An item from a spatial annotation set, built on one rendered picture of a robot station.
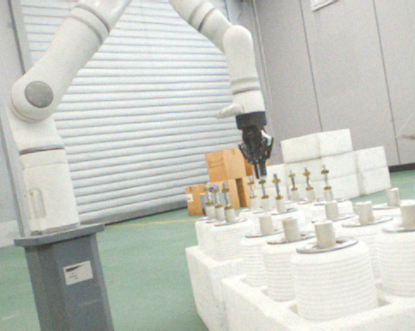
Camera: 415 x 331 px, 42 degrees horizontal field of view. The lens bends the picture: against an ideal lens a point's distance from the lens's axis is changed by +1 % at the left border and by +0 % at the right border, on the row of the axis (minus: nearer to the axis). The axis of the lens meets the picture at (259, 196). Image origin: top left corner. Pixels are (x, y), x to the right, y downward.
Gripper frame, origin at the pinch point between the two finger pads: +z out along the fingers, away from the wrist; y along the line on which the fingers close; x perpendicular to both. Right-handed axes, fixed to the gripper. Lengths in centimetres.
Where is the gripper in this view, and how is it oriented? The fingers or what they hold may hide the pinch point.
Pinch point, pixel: (260, 171)
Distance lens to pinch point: 129.2
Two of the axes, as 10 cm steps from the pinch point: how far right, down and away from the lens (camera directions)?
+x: -8.1, 1.7, -5.5
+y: -5.5, 0.6, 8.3
